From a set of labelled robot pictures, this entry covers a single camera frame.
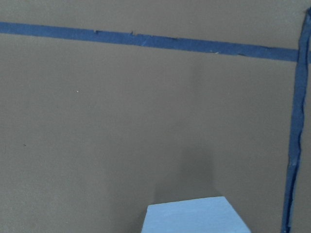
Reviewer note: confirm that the light blue foam block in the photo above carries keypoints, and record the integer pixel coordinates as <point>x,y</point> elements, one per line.
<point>204,215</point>

